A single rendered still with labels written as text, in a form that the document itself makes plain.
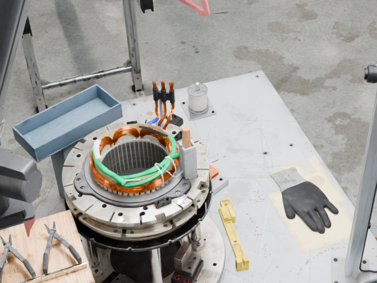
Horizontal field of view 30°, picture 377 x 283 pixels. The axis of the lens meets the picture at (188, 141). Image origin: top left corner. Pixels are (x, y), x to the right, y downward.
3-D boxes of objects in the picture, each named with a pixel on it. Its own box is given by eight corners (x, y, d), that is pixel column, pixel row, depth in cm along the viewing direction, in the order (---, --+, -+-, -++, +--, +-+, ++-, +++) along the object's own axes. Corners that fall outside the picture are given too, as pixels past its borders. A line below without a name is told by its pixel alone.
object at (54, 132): (109, 163, 200) (96, 83, 180) (132, 183, 193) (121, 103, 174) (33, 206, 188) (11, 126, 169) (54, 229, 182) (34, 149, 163)
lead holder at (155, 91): (175, 103, 154) (175, 90, 151) (159, 108, 152) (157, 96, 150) (169, 93, 156) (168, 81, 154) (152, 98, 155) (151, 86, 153)
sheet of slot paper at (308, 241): (369, 235, 177) (369, 233, 176) (300, 255, 173) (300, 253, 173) (316, 156, 199) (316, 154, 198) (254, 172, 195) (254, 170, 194)
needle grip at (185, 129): (192, 149, 146) (191, 127, 142) (187, 153, 145) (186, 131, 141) (186, 146, 146) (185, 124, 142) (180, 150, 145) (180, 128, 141)
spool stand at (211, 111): (216, 114, 214) (216, 88, 207) (188, 121, 212) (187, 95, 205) (207, 97, 220) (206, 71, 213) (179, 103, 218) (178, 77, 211)
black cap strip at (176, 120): (183, 123, 211) (183, 118, 209) (150, 151, 203) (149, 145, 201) (170, 117, 213) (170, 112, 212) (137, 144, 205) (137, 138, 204)
